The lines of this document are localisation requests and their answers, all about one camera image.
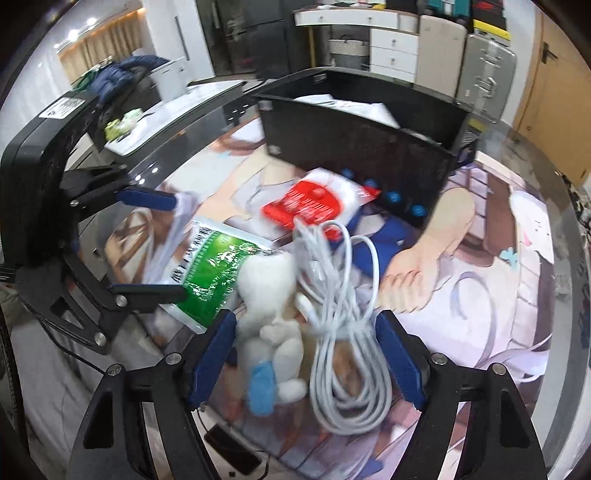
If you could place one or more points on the printed desk mat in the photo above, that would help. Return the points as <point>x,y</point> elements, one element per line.
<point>485,277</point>

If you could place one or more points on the green and white packet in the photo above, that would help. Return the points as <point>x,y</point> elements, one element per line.
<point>217,272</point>

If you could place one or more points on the small green toy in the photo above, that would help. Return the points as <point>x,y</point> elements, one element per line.
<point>122,124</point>

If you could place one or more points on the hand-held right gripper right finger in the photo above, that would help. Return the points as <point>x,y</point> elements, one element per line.
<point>401,364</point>

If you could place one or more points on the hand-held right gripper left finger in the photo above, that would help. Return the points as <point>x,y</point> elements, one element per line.
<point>212,360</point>

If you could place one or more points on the beige suitcase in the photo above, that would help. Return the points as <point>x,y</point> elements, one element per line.
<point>443,50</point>

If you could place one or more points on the white desk with drawers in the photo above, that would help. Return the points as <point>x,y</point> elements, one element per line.
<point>351,18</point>

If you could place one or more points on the dark grey refrigerator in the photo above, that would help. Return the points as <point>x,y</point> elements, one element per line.
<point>272,37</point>

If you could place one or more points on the white plush toy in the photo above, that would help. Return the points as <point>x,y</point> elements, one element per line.
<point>272,337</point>

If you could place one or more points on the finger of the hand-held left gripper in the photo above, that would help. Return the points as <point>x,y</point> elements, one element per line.
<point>147,291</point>
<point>147,198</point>

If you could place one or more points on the woven laundry basket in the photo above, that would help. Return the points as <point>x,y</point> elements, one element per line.
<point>348,53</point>

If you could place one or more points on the dark blue jacket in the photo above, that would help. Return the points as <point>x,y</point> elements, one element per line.
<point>124,69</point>

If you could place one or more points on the beige curtains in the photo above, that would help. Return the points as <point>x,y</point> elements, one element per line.
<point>106,41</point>

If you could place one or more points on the glass top table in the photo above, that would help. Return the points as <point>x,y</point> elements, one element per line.
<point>563,230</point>

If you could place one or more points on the grey marble-top side table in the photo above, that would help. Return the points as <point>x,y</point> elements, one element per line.
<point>184,106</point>

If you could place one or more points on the black smartphone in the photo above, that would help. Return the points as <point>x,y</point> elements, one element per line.
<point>231,450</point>

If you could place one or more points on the red and white packet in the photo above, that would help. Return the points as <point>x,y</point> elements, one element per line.
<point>309,203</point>

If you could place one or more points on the black cardboard box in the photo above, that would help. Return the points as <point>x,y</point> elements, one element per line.
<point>351,143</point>

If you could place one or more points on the silver suitcase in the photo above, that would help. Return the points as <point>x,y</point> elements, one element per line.
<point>489,69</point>

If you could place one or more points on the wooden door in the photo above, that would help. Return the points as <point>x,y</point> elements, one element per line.
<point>554,92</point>

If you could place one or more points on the teal suitcase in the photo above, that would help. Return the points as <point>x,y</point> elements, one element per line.
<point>443,7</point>

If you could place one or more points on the white soft packet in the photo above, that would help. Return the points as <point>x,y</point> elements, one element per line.
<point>364,110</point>

